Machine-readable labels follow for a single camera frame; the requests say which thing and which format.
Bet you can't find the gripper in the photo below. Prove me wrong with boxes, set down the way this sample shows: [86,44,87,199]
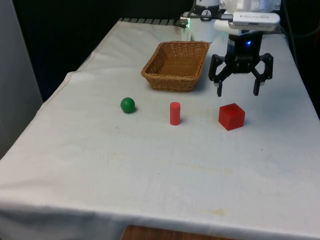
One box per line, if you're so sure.
[208,30,274,98]

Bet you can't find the wicker basket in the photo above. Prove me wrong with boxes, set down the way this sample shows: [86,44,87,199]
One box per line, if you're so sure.
[140,40,211,93]

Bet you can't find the red cylinder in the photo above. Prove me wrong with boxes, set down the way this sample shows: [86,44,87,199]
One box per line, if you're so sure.
[169,101,182,126]

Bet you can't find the red cube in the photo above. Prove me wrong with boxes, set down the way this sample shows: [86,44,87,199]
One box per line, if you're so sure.
[218,102,246,131]

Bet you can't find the green ball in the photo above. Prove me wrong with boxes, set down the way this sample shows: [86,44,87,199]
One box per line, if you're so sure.
[120,97,137,114]

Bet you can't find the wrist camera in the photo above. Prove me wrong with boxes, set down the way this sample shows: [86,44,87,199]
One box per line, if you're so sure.
[220,10,281,33]

